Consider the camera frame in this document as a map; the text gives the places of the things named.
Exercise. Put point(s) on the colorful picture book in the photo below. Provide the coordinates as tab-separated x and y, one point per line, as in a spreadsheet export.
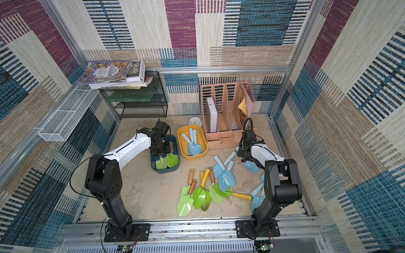
105	72

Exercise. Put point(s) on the dark teal storage tray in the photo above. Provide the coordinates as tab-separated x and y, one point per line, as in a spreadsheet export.
153	159

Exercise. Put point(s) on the pink desk file organizer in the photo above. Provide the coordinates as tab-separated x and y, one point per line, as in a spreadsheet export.
229	127

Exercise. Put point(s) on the white alarm clock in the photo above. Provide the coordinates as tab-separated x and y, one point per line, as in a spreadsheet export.
196	121

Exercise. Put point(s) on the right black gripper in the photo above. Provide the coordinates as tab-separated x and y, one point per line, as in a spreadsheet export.
245	155

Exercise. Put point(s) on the yellow storage tray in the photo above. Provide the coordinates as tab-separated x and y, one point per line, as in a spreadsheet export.
184	144

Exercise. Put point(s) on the green shovel wooden handle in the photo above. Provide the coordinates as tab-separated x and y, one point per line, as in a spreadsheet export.
172	159
214	195
186	201
161	163
185	189

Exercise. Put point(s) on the stack of white books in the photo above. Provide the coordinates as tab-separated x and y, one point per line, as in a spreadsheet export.
136	78

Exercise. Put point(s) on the white wire mesh basket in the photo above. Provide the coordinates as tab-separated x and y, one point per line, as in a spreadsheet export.
60	126

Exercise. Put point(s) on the green shovel yellow handle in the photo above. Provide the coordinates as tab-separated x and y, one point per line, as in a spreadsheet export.
199	194
228	193

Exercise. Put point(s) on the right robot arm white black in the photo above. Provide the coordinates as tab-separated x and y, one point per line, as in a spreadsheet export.
282	184

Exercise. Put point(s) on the black wire shelf rack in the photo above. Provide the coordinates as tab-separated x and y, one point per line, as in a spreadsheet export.
139	102

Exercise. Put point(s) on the pink folder with yellow paper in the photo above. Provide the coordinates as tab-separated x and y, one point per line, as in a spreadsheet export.
247	100

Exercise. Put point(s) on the white box in organizer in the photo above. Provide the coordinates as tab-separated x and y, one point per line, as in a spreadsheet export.
212	115

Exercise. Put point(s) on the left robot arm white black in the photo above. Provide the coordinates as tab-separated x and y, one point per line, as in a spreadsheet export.
104	181

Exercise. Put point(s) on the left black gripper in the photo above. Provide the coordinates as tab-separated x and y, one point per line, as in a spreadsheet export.
167	142

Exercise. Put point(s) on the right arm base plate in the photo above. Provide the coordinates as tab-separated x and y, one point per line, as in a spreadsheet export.
246	229

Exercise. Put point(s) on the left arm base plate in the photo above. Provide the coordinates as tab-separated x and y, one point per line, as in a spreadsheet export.
138	231

